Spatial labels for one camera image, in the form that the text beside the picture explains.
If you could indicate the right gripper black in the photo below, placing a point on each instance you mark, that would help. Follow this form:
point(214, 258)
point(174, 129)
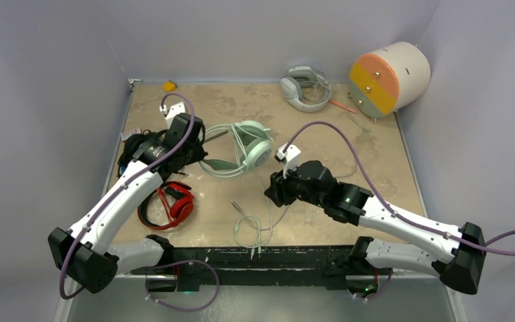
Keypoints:
point(279, 186)

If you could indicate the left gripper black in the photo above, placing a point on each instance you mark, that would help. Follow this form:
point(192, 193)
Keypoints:
point(198, 154)

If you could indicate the red headphones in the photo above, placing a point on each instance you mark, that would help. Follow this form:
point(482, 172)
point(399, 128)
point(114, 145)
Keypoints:
point(177, 201)

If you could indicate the black blue headphones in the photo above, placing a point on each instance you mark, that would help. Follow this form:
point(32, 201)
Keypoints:
point(132, 145)

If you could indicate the mint green headphones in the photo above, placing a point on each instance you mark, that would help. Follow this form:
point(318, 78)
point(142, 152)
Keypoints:
point(252, 147)

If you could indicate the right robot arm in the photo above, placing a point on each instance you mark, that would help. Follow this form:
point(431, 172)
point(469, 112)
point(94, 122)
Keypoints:
point(449, 252)

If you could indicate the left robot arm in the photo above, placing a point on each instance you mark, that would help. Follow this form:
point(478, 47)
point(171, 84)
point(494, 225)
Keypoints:
point(84, 251)

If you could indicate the white grey headphones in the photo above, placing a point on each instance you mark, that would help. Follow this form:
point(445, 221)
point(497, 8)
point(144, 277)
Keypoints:
point(299, 78)

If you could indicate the yellow small block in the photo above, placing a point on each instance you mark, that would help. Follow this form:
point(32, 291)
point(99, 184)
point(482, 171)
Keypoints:
point(169, 86)

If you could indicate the red white small card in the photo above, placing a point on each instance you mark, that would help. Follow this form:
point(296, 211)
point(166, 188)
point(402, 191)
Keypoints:
point(125, 135)

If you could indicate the orange pen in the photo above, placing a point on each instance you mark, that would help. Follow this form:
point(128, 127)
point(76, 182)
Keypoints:
point(343, 106)

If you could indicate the round pastel drawer cabinet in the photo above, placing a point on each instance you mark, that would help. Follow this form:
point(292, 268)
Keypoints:
point(384, 80)

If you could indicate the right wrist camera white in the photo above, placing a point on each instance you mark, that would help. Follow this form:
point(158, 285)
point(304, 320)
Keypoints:
point(288, 155)

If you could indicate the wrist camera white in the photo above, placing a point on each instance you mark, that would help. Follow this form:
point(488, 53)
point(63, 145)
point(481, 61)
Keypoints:
point(288, 155)
point(171, 111)

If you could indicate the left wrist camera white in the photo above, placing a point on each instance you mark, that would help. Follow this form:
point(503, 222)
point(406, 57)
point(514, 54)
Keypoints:
point(171, 111)

